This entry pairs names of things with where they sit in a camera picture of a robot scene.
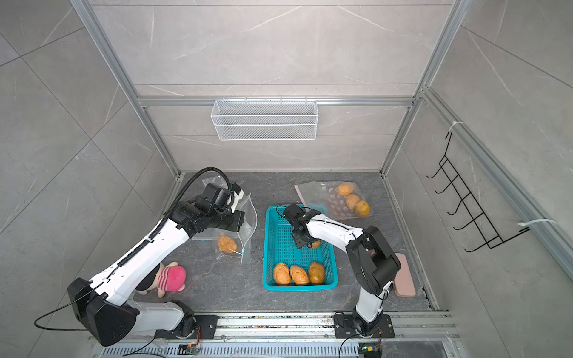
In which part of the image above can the clear pink-dotted zipper bag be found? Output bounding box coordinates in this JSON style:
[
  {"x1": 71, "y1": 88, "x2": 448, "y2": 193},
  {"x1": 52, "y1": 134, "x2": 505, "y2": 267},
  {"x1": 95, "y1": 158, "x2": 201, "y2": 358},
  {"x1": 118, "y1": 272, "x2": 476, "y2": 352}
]
[{"x1": 295, "y1": 181, "x2": 372, "y2": 222}]

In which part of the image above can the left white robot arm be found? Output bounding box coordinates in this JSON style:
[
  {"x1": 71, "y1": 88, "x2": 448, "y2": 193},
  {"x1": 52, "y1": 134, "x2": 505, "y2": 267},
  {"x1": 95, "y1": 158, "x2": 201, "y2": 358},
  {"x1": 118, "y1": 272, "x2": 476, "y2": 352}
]
[{"x1": 67, "y1": 201, "x2": 245, "y2": 347}]

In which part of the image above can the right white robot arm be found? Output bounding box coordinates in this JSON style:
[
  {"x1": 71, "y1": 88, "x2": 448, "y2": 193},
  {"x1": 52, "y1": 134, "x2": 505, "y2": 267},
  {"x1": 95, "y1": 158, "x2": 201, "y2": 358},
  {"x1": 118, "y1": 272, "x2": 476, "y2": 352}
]
[{"x1": 279, "y1": 204, "x2": 401, "y2": 337}]

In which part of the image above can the teal plastic basket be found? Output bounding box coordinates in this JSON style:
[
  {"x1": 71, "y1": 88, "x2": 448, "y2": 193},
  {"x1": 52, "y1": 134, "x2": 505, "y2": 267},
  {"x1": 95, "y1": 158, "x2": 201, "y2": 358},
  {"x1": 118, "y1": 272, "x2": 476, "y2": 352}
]
[{"x1": 262, "y1": 205, "x2": 339, "y2": 292}]

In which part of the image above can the pink plush pig toy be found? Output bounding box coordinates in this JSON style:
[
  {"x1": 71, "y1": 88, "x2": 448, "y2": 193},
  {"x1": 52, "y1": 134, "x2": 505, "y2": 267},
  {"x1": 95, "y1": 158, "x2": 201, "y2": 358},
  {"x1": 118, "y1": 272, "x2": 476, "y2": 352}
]
[{"x1": 135, "y1": 262, "x2": 187, "y2": 298}]

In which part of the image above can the checkered beige cloth item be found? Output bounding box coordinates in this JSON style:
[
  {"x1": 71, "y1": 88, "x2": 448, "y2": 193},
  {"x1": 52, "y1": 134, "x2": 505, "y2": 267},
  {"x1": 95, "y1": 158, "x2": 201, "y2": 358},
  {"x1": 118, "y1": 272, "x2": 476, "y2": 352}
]
[{"x1": 393, "y1": 253, "x2": 416, "y2": 298}]

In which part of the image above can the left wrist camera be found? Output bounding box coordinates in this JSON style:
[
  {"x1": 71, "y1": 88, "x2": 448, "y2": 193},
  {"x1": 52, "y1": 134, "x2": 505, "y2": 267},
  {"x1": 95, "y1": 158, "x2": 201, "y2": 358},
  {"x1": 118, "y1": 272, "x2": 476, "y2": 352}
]
[{"x1": 227, "y1": 182, "x2": 244, "y2": 212}]

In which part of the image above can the black corrugated cable conduit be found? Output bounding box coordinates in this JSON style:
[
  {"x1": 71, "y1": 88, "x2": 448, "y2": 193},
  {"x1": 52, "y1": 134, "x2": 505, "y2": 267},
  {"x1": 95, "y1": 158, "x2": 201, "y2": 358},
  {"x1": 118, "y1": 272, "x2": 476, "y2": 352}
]
[{"x1": 115, "y1": 166, "x2": 234, "y2": 267}]

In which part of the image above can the white wire mesh shelf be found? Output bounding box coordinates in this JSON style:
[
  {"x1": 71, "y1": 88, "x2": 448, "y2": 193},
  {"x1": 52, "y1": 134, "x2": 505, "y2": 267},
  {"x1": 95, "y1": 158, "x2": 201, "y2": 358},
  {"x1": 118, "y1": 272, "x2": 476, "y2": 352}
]
[{"x1": 210, "y1": 99, "x2": 319, "y2": 141}]

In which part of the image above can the metal base rail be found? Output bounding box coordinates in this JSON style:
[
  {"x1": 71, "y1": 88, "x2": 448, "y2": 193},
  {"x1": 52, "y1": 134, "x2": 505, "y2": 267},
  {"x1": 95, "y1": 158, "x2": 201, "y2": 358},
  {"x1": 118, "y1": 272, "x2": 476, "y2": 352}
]
[{"x1": 92, "y1": 312, "x2": 467, "y2": 357}]

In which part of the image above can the black wire hook rack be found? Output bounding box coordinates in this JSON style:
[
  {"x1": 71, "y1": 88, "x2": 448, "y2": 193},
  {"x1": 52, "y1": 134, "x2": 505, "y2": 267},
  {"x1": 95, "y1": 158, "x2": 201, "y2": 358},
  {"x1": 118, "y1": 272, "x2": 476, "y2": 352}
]
[{"x1": 425, "y1": 133, "x2": 531, "y2": 253}]

